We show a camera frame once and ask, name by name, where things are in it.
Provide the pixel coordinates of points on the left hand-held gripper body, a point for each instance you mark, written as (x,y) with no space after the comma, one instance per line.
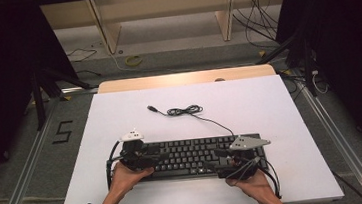
(133,153)

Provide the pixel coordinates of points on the person's right hand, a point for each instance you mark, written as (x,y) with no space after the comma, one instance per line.
(257,188)

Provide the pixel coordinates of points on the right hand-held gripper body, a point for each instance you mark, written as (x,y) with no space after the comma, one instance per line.
(248,142)

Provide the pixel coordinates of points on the person's left hand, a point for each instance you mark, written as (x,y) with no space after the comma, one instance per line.
(122,179)

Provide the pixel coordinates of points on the yellow floor tape piece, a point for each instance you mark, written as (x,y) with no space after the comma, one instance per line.
(261,53)
(68,98)

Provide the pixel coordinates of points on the wooden furniture leg panel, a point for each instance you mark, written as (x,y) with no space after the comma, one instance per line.
(226,24)
(110,35)

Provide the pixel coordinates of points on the yellow tape roll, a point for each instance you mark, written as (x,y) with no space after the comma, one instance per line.
(128,61)

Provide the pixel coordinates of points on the black keyboard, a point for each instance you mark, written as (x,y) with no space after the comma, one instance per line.
(187,155)

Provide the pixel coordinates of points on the aluminium floor rail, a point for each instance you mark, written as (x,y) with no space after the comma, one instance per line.
(25,170)
(344,146)

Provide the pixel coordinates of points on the black metal stand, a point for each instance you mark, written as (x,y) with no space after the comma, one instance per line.
(38,105)
(308,69)

